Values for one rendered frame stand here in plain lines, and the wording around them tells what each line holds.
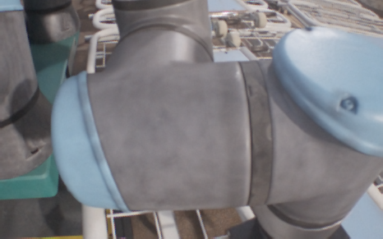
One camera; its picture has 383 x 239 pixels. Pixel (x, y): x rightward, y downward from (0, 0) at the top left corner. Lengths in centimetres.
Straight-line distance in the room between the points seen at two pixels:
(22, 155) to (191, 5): 33
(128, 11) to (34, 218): 58
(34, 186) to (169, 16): 35
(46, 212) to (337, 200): 64
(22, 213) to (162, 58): 63
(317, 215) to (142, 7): 20
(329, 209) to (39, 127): 40
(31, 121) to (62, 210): 32
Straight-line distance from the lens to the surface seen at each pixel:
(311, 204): 19
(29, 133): 45
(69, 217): 69
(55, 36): 83
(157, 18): 23
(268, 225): 25
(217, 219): 105
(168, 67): 16
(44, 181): 47
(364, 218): 55
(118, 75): 16
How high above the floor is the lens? 91
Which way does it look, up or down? 40 degrees down
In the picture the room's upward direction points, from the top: 7 degrees clockwise
